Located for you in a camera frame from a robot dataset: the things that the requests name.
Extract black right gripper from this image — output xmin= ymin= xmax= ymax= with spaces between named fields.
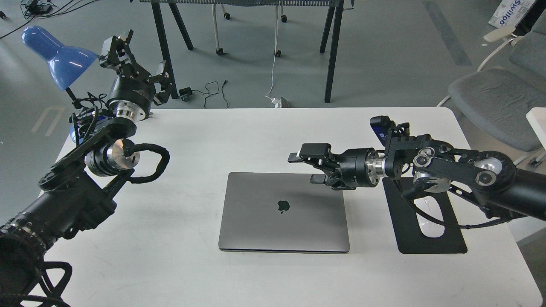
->
xmin=288 ymin=143 xmax=386 ymax=190

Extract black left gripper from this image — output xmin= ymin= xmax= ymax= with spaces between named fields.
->
xmin=98 ymin=30 xmax=175 ymax=121

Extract grey laptop computer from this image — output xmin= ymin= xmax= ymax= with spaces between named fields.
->
xmin=218 ymin=172 xmax=350 ymax=253

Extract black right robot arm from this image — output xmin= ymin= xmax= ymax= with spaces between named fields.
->
xmin=288 ymin=116 xmax=546 ymax=229

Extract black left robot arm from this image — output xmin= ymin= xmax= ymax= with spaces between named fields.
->
xmin=1 ymin=26 xmax=174 ymax=307

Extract blue desk lamp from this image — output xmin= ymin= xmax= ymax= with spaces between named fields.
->
xmin=22 ymin=26 xmax=98 ymax=109

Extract black mouse pad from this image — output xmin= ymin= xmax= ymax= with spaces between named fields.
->
xmin=382 ymin=177 xmax=468 ymax=254

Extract white computer mouse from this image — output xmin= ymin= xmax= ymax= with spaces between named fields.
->
xmin=414 ymin=196 xmax=445 ymax=238

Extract black trestle table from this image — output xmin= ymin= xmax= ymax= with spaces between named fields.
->
xmin=139 ymin=0 xmax=355 ymax=104

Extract grey office chair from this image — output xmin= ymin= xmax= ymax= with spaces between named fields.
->
xmin=448 ymin=13 xmax=546 ymax=165

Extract white cardboard box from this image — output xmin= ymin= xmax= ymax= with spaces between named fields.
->
xmin=488 ymin=0 xmax=536 ymax=29

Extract black power adapter with cable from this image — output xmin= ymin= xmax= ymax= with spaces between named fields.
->
xmin=178 ymin=80 xmax=230 ymax=109

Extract white charger cable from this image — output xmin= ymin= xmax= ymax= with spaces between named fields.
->
xmin=265 ymin=0 xmax=291 ymax=109

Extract black cable bundle on floor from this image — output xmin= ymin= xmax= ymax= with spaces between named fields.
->
xmin=0 ymin=0 xmax=101 ymax=40

